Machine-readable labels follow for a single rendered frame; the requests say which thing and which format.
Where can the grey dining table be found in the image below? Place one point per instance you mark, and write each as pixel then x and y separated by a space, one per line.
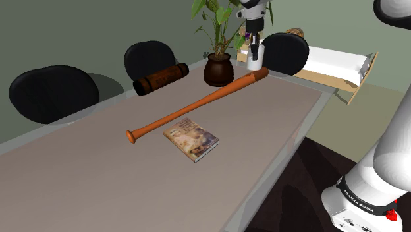
pixel 96 180

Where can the black round chair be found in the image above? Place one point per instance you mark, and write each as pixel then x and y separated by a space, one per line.
pixel 147 59
pixel 53 93
pixel 285 54

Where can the orange wooden baseball bat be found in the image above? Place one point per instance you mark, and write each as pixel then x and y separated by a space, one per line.
pixel 205 100

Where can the white cup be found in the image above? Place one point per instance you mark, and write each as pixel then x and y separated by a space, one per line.
pixel 255 65

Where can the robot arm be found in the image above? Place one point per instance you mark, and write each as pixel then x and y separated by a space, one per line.
pixel 382 167

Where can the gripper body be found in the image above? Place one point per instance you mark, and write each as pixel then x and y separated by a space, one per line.
pixel 254 27

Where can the dark brown cylinder roll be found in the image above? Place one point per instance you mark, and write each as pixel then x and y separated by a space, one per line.
pixel 160 79

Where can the green plant in brown pot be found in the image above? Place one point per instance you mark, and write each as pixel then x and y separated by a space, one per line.
pixel 219 70

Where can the white bed with wooden frame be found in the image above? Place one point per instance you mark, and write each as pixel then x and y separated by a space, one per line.
pixel 334 61

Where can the brown hardcover book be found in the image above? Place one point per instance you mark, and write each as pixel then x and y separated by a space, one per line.
pixel 192 138

